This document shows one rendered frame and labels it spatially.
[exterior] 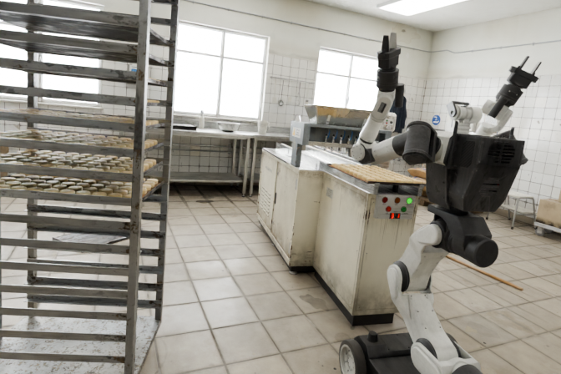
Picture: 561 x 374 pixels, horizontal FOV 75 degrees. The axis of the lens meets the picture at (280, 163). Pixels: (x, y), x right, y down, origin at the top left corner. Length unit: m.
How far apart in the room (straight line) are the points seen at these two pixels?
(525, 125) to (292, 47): 3.65
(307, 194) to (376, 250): 0.74
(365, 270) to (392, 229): 0.29
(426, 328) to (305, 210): 1.29
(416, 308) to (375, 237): 0.53
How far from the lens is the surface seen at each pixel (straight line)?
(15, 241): 1.65
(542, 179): 6.25
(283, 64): 5.99
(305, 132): 2.65
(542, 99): 6.34
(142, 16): 1.37
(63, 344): 2.02
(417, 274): 1.87
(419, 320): 1.86
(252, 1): 5.94
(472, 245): 1.56
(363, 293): 2.36
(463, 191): 1.51
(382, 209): 2.17
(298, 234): 2.81
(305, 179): 2.71
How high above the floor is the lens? 1.25
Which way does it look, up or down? 8 degrees down
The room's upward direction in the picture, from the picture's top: 6 degrees clockwise
